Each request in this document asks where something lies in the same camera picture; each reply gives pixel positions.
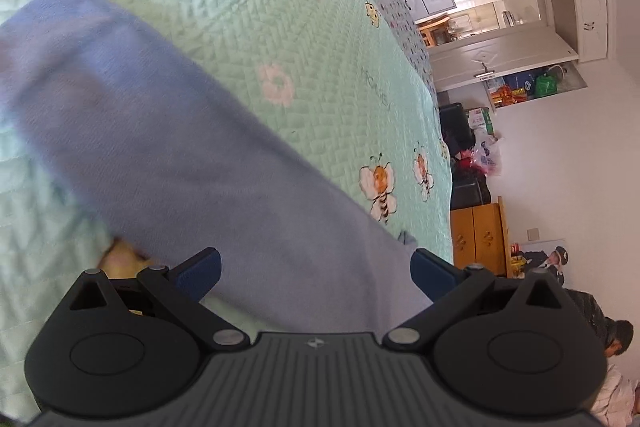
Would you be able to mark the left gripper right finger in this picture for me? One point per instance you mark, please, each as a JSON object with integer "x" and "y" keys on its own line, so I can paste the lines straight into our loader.
{"x": 452, "y": 291}

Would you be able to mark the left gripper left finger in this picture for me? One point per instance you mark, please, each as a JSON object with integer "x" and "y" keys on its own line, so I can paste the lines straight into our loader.
{"x": 179, "y": 291}

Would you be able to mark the blue fleece pants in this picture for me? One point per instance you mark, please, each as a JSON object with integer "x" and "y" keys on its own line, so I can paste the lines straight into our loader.
{"x": 172, "y": 162}

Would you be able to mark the black chair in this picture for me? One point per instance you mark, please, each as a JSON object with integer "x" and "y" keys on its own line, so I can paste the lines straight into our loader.
{"x": 469, "y": 184}

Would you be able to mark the police officer poster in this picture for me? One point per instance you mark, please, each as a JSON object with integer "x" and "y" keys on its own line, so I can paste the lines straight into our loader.
{"x": 550, "y": 256}

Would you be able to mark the person in white jacket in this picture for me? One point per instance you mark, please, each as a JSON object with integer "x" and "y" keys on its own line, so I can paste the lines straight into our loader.
{"x": 617, "y": 402}

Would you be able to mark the room door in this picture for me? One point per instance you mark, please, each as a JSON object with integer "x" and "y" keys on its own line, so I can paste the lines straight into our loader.
{"x": 497, "y": 53}

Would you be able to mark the green quilted bee bedspread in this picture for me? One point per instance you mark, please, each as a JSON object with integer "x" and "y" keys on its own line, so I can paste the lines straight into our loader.
{"x": 342, "y": 81}

